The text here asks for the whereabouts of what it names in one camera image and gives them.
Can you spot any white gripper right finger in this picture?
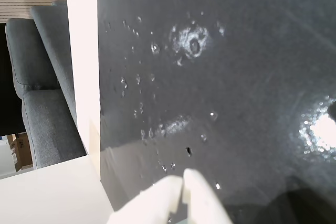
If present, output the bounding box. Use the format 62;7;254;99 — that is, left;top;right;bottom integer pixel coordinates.
183;168;233;224

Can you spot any brown cardboard box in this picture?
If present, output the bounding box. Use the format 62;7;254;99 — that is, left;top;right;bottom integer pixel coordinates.
7;131;34;173

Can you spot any grey fabric sofa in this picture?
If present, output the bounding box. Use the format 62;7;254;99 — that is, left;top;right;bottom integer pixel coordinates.
5;0;88;169

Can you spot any black glossy table mat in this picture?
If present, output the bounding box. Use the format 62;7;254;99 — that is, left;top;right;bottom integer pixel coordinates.
96;0;336;224

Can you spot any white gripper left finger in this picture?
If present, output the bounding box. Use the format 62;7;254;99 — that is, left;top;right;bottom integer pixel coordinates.
109;174;184;224

